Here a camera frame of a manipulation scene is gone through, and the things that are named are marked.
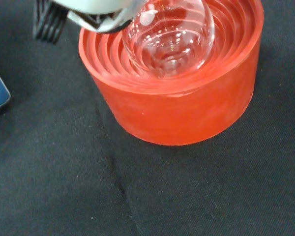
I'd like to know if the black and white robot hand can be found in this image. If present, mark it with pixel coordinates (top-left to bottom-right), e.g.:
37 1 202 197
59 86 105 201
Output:
32 0 148 45

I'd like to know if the red round flask stand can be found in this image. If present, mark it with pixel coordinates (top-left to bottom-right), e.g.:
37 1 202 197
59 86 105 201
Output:
78 0 265 147

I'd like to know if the black bench cloth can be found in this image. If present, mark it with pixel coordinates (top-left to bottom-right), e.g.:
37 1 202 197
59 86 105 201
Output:
0 0 295 236

